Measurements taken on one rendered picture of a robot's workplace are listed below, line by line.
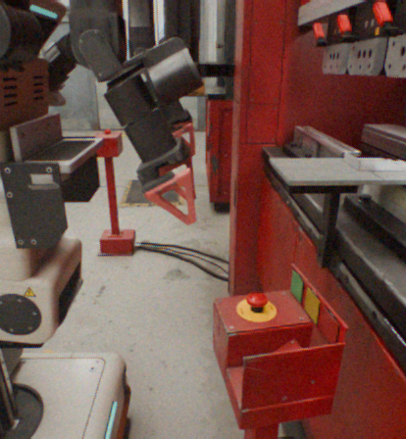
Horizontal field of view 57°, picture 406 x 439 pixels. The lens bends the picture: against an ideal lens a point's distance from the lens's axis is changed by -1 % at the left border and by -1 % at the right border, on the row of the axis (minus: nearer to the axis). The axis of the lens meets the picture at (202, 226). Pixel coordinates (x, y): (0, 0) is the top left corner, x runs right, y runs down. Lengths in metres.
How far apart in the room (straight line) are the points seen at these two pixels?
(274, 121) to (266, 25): 0.36
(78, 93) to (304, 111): 6.79
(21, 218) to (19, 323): 0.25
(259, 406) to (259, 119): 1.23
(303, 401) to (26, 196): 0.57
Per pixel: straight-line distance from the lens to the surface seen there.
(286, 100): 1.65
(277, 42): 1.64
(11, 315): 0.87
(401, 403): 0.69
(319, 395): 0.68
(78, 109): 8.18
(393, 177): 0.79
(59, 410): 1.27
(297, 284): 0.73
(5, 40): 0.53
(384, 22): 0.90
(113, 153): 2.39
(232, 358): 0.69
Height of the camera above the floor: 1.19
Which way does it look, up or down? 23 degrees down
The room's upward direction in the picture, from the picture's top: straight up
